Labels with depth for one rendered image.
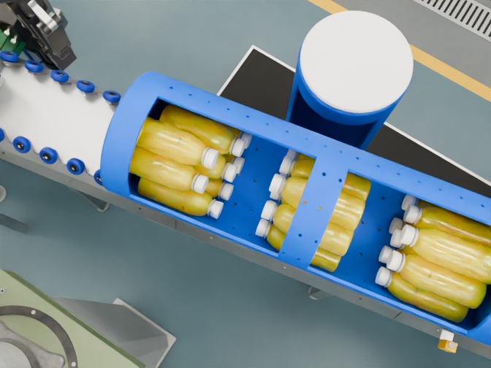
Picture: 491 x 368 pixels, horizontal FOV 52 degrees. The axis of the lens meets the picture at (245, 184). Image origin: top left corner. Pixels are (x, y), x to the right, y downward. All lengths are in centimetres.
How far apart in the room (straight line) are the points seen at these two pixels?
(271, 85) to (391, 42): 98
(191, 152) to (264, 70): 127
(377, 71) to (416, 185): 38
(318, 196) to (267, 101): 128
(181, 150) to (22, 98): 57
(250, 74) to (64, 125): 107
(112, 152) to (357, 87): 60
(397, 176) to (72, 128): 82
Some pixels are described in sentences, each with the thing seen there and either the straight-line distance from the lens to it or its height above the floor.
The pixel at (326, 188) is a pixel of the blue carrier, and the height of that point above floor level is 123.
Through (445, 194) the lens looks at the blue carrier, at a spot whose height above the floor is 121.
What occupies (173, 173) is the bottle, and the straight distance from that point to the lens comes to 109.
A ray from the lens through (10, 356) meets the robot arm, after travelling 107.
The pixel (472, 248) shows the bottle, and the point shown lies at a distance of 109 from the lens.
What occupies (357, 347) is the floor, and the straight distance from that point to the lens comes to 221.
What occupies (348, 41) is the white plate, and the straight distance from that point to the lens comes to 133.
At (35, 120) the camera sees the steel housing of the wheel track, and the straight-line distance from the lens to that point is 144.
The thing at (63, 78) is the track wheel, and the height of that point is 97.
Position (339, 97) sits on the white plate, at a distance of 126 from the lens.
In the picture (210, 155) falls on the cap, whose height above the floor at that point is 116.
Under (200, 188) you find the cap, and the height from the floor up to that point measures 111.
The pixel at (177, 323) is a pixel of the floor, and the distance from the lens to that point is 218.
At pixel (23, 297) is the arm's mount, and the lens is 120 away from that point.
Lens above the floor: 216
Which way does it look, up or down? 75 degrees down
